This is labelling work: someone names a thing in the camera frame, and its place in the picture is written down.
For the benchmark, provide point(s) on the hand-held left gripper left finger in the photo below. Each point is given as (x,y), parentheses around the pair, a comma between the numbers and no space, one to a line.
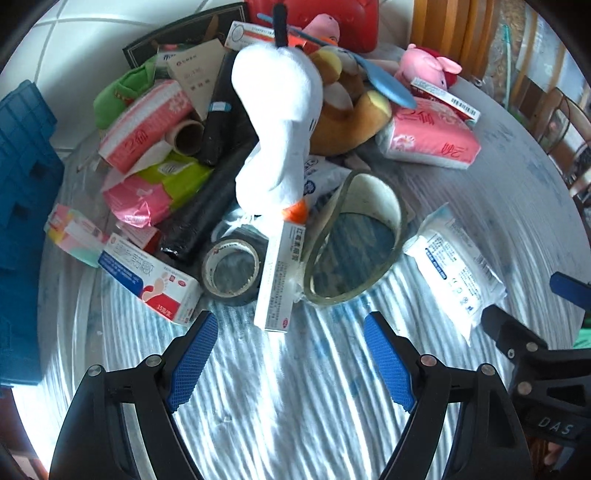
(193,367)

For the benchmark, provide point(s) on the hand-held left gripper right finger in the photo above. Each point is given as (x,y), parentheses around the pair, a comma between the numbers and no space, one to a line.
(390,367)

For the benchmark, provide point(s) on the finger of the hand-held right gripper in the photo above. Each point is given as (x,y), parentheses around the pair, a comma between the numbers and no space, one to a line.
(570,287)
(508,330)

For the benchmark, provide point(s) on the round striped desktop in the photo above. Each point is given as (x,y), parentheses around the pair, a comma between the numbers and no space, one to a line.
(286,392)

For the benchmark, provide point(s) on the white sealed mask packet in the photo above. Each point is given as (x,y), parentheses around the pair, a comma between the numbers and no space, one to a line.
(455,272)

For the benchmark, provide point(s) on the white blue foot-print box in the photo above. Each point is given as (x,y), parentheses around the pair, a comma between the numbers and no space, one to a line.
(147,282)

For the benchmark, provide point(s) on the black tape roll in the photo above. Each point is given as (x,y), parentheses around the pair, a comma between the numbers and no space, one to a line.
(231,272)

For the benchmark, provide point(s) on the long white ointment box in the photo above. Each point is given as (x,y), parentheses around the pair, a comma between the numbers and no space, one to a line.
(278,274)

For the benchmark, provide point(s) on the large clear tape roll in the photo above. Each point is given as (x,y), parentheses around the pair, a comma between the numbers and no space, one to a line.
(355,240)

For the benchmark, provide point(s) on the small red box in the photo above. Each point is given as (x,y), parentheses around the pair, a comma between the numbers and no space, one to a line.
(144,236)

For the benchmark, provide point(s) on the black bag roll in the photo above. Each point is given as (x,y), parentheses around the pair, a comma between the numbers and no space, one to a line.
(207,207)

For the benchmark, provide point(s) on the wooden chair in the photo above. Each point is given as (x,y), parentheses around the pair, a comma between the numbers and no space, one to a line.
(455,27)
(556,122)

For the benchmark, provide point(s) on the pastel sticky note block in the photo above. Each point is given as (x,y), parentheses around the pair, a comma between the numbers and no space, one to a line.
(73,233)

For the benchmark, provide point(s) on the green and pink wipes packet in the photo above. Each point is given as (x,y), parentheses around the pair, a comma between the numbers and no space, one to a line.
(157,187)

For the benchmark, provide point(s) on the white blue printed packet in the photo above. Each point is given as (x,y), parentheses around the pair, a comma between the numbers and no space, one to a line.
(323,180)

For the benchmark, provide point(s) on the pink tissue packet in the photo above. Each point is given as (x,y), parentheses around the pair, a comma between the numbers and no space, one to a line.
(429,138)
(143,125)

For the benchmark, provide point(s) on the blue plastic crate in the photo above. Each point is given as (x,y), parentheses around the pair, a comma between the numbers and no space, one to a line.
(23,230)

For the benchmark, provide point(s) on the red and white medicine box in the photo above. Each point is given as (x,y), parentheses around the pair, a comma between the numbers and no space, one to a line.
(445,98)

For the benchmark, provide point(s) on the cardboard tube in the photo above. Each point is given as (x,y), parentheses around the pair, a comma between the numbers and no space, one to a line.
(187,136)

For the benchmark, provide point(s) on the black folding umbrella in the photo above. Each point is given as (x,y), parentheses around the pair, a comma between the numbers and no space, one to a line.
(222,115)

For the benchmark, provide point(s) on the brown plush bear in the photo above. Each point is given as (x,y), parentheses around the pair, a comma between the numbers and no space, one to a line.
(353,110)

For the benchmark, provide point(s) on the pink plush pig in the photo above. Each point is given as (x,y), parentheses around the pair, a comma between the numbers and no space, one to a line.
(427,67)

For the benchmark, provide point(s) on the white plush toy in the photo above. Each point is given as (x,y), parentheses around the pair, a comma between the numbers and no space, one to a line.
(277,115)

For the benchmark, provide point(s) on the blue plastic spoon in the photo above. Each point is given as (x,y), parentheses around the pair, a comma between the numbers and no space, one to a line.
(388,82)

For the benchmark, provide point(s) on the green plush toy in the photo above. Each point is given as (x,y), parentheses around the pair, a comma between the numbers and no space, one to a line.
(121,94)

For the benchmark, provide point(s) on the brown cardboard box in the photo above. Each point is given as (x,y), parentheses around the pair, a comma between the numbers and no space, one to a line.
(199,76)

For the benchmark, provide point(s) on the white and orange medicine box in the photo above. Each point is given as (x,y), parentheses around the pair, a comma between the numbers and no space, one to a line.
(258,34)

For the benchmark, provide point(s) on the small pink plush toy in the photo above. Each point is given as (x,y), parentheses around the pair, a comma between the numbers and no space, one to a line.
(324,26)

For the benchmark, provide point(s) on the red case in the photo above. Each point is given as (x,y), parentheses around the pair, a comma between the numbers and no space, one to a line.
(332,16)

